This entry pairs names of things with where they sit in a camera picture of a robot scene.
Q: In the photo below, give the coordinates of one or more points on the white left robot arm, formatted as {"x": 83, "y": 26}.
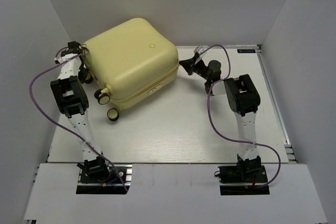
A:
{"x": 73, "y": 103}

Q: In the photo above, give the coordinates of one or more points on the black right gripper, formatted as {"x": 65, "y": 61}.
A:
{"x": 189, "y": 65}

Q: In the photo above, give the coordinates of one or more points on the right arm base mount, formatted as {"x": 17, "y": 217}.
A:
{"x": 232, "y": 184}

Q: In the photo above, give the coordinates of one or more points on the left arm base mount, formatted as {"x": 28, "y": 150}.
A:
{"x": 104, "y": 182}

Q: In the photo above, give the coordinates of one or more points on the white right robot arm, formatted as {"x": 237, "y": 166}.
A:
{"x": 243, "y": 99}

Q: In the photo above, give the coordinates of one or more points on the yellow hard-shell suitcase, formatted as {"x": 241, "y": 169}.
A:
{"x": 130, "y": 62}

